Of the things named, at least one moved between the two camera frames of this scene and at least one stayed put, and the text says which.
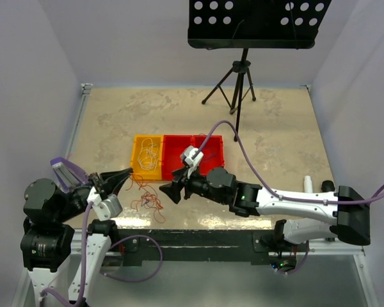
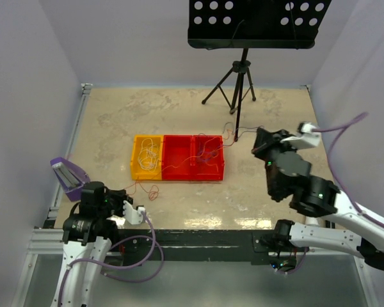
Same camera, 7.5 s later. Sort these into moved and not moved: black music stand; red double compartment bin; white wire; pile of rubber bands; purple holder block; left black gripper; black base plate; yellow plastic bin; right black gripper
Moved: left black gripper; pile of rubber bands; right black gripper
Not moved: purple holder block; black music stand; yellow plastic bin; red double compartment bin; white wire; black base plate
